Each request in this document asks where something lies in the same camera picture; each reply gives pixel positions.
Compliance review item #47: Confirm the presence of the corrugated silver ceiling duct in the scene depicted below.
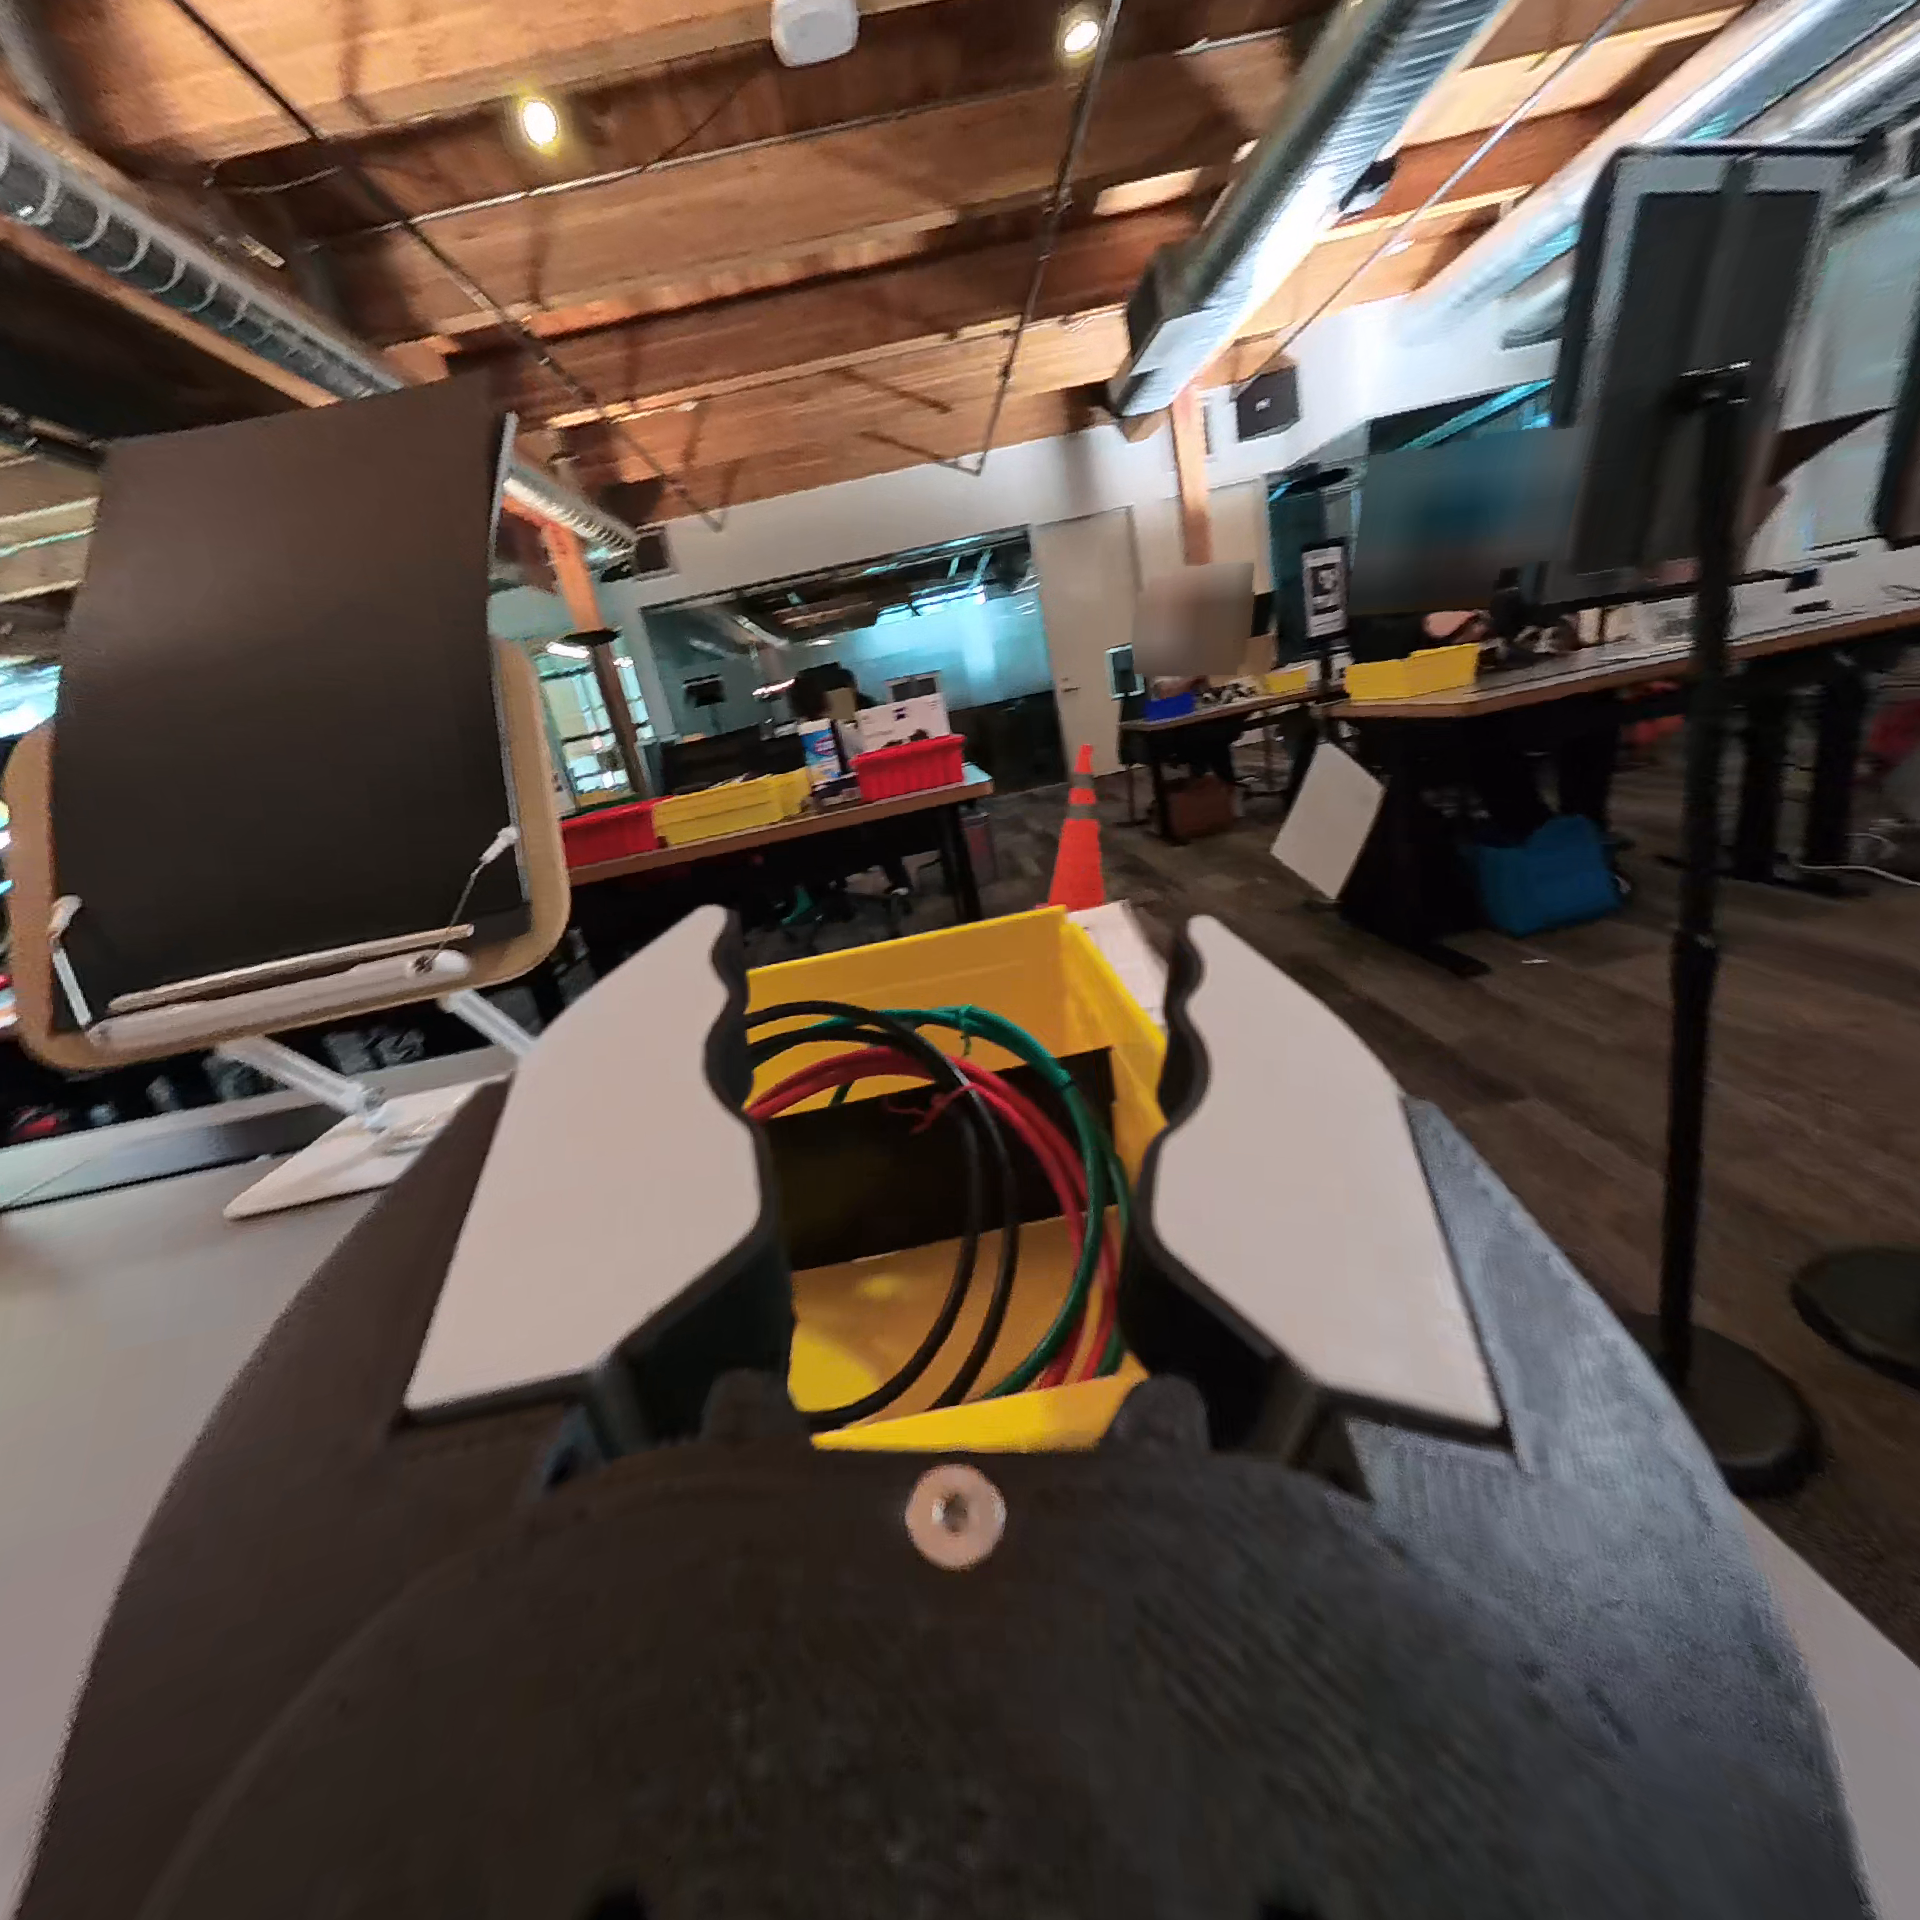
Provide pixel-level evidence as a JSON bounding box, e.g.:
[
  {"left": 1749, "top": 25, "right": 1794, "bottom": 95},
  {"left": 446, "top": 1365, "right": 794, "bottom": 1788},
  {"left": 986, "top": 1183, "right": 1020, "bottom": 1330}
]
[{"left": 0, "top": 120, "right": 634, "bottom": 559}]

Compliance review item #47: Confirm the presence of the black round stand base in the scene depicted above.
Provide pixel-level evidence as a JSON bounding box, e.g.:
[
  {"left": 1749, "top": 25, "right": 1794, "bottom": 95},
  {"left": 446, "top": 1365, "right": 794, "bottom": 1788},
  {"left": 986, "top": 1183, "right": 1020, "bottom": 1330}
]
[{"left": 1793, "top": 1244, "right": 1920, "bottom": 1389}]

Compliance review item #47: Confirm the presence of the black usb cable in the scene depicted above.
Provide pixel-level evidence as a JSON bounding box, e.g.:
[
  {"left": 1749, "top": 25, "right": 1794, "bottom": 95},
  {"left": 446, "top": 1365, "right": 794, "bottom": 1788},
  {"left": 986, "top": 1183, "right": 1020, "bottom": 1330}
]
[{"left": 742, "top": 1001, "right": 1025, "bottom": 1418}]

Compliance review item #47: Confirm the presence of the small wooden desk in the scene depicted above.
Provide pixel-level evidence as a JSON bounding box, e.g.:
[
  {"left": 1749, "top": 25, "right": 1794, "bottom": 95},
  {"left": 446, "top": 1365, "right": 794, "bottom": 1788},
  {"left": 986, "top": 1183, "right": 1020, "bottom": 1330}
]
[{"left": 1116, "top": 683, "right": 1330, "bottom": 840}]

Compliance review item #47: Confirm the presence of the long wooden desk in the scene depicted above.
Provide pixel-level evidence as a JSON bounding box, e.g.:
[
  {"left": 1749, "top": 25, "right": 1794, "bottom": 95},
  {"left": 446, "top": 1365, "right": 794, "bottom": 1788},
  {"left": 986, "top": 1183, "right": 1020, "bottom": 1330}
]
[{"left": 1321, "top": 601, "right": 1920, "bottom": 977}]

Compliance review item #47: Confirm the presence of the hanging silver ceiling duct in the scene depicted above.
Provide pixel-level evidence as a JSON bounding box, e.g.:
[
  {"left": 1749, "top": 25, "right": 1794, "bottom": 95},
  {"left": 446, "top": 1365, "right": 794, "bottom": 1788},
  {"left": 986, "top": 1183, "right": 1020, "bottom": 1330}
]
[{"left": 1110, "top": 0, "right": 1517, "bottom": 419}]

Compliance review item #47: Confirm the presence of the yellow plastic cable bin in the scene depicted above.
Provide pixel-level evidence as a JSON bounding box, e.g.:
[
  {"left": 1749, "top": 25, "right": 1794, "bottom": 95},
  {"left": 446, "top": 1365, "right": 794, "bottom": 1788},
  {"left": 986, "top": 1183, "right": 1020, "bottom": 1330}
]
[{"left": 742, "top": 903, "right": 1173, "bottom": 1459}]

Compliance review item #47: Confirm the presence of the white board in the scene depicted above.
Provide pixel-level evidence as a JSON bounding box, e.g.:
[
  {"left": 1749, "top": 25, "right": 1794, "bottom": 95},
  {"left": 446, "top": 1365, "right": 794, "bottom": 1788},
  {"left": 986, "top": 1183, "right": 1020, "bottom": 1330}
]
[{"left": 1271, "top": 742, "right": 1387, "bottom": 907}]

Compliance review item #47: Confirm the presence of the red cable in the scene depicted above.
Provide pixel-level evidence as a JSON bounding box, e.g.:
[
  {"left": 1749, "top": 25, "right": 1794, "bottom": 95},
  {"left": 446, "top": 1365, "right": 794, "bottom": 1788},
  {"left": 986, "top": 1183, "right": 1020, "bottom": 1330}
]
[{"left": 749, "top": 1049, "right": 1128, "bottom": 1389}]

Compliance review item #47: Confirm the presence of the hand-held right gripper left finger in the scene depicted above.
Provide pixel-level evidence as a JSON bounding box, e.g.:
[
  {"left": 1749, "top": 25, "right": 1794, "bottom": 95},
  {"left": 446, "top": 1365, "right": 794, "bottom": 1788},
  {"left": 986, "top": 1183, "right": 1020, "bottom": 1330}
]
[{"left": 402, "top": 903, "right": 799, "bottom": 1418}]

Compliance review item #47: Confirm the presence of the white door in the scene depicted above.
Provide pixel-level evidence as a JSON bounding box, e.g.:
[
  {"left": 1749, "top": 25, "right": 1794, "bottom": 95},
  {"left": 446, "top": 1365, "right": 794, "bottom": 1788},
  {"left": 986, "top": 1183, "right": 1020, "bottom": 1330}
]
[{"left": 1034, "top": 510, "right": 1140, "bottom": 785}]

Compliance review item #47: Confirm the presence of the blue bag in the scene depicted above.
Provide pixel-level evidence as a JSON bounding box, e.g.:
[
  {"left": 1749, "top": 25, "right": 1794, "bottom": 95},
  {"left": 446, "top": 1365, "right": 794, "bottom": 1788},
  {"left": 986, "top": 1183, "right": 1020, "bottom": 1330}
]
[{"left": 1463, "top": 813, "right": 1627, "bottom": 938}]

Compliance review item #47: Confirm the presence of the orange traffic cone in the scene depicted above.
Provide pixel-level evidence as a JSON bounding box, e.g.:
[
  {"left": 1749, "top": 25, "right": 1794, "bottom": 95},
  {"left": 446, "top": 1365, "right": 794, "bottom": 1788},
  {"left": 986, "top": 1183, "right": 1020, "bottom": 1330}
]
[{"left": 1044, "top": 742, "right": 1111, "bottom": 912}]

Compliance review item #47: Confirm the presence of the green cable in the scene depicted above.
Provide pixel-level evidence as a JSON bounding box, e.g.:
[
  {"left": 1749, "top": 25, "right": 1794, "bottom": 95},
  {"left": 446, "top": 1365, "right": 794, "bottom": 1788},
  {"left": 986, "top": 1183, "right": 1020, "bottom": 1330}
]
[{"left": 745, "top": 1001, "right": 1138, "bottom": 1397}]

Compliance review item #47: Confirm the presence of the black pole stand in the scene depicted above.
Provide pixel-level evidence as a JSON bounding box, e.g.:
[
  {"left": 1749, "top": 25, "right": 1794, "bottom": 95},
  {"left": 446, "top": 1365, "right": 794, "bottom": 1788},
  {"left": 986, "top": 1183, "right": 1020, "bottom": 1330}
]
[{"left": 1627, "top": 365, "right": 1825, "bottom": 1495}]

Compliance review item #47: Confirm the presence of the white paper sheet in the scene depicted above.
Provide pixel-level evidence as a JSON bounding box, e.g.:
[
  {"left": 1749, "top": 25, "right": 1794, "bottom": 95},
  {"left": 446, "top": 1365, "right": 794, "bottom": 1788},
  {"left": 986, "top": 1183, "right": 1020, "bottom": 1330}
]
[{"left": 1069, "top": 895, "right": 1170, "bottom": 1036}]

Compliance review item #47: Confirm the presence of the grey panel on stand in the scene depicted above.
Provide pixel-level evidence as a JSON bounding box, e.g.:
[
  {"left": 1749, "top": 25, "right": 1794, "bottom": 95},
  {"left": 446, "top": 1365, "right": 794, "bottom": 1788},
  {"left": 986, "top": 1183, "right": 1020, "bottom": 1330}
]
[{"left": 1551, "top": 143, "right": 1862, "bottom": 572}]

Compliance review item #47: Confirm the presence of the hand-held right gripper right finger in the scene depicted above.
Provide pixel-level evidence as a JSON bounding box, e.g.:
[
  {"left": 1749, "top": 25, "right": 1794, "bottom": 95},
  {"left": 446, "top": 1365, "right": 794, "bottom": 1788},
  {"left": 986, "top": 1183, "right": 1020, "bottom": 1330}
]
[{"left": 1131, "top": 916, "right": 1505, "bottom": 1434}]

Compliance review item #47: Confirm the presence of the black tablet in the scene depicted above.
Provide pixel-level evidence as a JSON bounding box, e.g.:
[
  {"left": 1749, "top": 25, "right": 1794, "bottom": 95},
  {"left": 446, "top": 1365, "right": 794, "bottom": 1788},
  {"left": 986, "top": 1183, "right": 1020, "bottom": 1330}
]
[{"left": 51, "top": 375, "right": 538, "bottom": 1036}]

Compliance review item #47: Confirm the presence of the wooden tablet stand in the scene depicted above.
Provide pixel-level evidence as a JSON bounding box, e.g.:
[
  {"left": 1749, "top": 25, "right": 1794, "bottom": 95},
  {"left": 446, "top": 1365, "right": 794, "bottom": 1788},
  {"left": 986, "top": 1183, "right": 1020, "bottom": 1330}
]
[{"left": 8, "top": 645, "right": 572, "bottom": 1221}]

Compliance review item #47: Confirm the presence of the wooden desk with bins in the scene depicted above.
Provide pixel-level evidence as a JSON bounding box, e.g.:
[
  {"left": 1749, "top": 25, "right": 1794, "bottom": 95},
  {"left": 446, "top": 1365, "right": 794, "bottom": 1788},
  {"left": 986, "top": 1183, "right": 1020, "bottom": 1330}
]
[{"left": 562, "top": 762, "right": 1000, "bottom": 962}]

